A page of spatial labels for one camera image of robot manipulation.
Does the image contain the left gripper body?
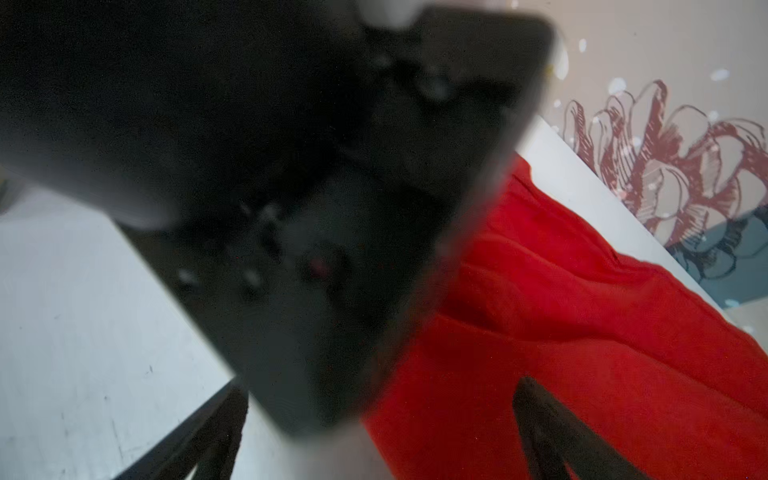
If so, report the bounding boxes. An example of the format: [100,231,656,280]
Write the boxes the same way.
[1,1,555,435]

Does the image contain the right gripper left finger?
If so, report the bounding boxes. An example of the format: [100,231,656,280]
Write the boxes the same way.
[118,380,248,479]

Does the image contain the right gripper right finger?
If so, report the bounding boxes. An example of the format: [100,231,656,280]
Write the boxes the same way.
[513,377,647,479]

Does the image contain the red shorts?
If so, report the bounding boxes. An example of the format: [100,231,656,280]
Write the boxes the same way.
[365,161,767,479]

